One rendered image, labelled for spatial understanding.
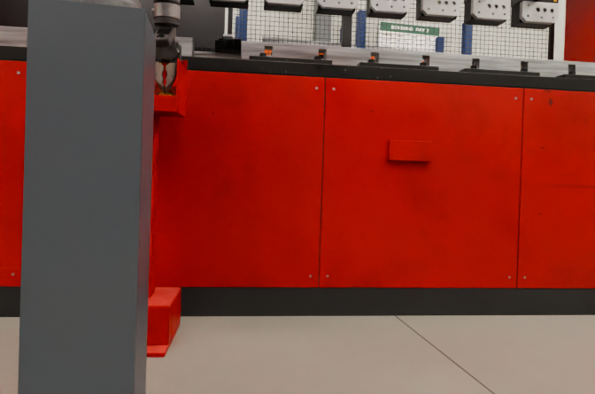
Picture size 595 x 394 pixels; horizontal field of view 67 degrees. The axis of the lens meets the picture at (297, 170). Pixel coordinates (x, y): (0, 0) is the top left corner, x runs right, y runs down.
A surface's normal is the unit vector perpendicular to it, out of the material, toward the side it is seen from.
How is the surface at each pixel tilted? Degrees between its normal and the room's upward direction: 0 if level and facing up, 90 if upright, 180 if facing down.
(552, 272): 90
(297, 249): 90
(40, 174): 90
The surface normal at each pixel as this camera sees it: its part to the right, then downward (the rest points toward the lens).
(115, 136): 0.21, 0.01
